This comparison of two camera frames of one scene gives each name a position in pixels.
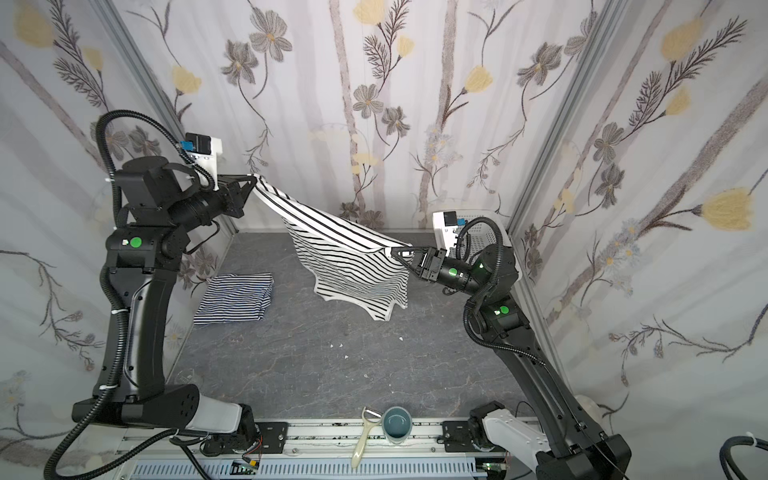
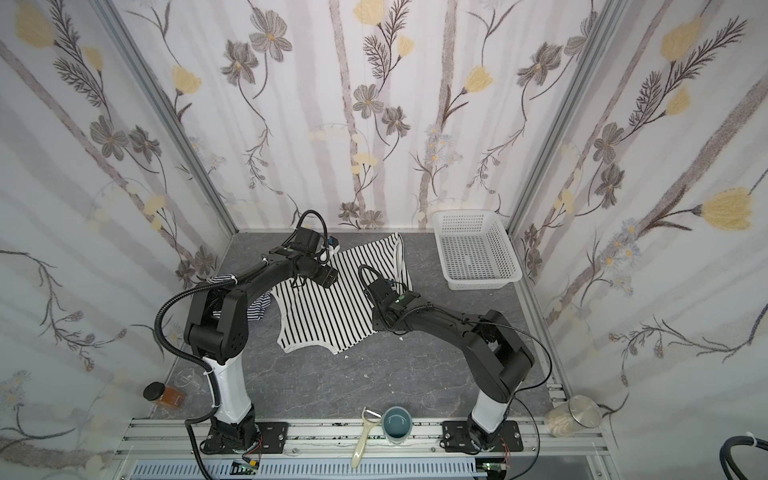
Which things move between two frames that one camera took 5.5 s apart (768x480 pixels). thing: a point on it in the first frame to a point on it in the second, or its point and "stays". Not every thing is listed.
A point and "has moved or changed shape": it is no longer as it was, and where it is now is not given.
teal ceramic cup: x=397 y=422 stays
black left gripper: x=230 y=195 to x=325 y=274
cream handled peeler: x=371 y=417 stays
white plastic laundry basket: x=481 y=228 stays
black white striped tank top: x=348 y=263 has moved or changed shape
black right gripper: x=425 y=264 to x=383 y=313
